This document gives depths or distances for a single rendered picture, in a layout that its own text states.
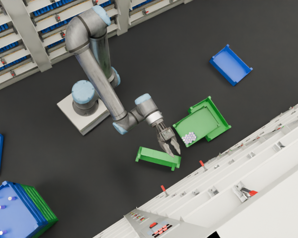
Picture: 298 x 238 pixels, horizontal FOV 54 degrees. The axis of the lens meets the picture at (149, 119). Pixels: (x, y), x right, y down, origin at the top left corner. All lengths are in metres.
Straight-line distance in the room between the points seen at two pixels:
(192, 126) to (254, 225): 1.85
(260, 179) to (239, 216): 0.30
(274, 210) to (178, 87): 2.00
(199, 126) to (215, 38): 0.87
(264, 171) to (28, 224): 1.33
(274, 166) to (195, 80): 1.78
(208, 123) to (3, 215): 1.50
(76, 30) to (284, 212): 1.23
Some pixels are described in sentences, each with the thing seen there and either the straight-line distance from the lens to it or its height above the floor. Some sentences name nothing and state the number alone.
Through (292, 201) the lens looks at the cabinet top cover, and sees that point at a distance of 0.52.
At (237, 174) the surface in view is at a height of 1.32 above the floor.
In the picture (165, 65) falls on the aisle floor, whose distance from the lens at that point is 2.49.
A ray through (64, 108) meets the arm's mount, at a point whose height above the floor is 0.12.
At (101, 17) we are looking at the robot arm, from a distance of 1.53.
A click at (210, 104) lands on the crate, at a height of 0.01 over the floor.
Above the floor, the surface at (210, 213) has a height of 1.51.
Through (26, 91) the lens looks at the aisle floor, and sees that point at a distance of 2.45.
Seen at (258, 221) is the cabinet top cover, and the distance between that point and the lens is 0.49.
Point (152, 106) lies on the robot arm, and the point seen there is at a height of 0.72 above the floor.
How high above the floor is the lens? 2.20
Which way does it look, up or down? 73 degrees down
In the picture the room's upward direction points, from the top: 22 degrees clockwise
